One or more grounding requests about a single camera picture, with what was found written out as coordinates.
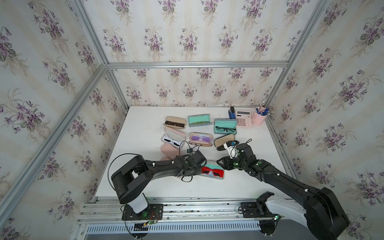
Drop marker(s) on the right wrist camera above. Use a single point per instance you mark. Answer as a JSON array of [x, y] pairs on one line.
[[231, 149]]

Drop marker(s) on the brown tortoise glasses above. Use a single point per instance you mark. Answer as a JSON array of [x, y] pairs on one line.
[[174, 125]]

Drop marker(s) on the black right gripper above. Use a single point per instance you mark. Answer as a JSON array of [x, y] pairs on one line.
[[226, 161]]

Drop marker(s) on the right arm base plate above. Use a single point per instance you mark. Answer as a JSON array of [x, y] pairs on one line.
[[258, 208]]

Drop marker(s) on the black green-lens glasses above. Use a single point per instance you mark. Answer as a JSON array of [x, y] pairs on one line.
[[224, 131]]

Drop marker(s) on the blue black stapler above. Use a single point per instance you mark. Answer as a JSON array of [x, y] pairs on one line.
[[232, 113]]

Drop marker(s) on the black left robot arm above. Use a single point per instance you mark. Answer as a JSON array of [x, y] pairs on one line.
[[130, 180]]

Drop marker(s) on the purple pink glasses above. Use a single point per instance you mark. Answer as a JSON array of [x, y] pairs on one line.
[[201, 138]]

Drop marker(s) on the pink case white sunglasses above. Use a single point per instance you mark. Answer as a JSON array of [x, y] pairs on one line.
[[175, 135]]

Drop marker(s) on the teal case black glasses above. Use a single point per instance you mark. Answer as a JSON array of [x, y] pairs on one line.
[[227, 123]]

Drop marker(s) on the pink calculator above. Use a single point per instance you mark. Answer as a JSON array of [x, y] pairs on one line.
[[244, 119]]

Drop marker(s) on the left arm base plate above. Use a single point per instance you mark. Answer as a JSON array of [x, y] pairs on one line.
[[151, 213]]

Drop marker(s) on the plaid case purple glasses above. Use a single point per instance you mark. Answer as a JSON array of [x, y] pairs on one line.
[[201, 144]]

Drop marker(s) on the pink pen cup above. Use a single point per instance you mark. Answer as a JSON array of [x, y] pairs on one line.
[[258, 120]]

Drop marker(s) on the beige case brown glasses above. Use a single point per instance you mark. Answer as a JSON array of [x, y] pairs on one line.
[[176, 119]]

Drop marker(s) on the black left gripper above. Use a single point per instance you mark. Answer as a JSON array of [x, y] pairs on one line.
[[199, 170]]

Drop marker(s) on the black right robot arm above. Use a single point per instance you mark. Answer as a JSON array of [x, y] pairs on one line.
[[317, 209]]

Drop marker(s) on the grey teal-lined glasses case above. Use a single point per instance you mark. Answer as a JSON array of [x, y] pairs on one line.
[[199, 120]]

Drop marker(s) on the grey case red sunglasses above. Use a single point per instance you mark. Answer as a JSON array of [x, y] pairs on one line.
[[213, 166]]

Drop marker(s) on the beige case black glasses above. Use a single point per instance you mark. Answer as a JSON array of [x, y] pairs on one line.
[[229, 139]]

